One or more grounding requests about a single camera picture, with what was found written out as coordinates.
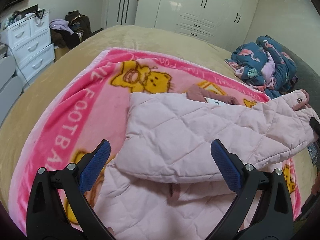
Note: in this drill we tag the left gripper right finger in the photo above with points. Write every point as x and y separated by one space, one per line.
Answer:
262 208

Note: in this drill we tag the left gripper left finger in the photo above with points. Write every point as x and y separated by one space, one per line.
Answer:
46 217

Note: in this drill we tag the pink quilted jacket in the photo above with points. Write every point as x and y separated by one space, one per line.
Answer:
164 183

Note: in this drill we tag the dark clothes pile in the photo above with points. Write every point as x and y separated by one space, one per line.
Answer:
71 31

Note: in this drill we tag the grey quilted headboard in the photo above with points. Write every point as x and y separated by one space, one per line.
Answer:
308 79

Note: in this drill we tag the blue flamingo print quilt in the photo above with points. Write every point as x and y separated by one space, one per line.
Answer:
264 66

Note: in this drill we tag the beige bed cover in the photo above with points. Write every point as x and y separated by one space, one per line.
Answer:
31 104

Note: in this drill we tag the pink cartoon bear blanket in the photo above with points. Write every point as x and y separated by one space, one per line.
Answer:
95 105

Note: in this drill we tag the grey desk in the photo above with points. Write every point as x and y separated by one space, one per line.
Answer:
11 86

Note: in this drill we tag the white wardrobe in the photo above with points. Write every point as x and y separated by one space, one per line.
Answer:
224 23

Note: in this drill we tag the white drawer cabinet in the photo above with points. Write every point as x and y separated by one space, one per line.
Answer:
30 44

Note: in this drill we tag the white door with bags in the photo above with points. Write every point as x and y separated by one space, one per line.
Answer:
120 12

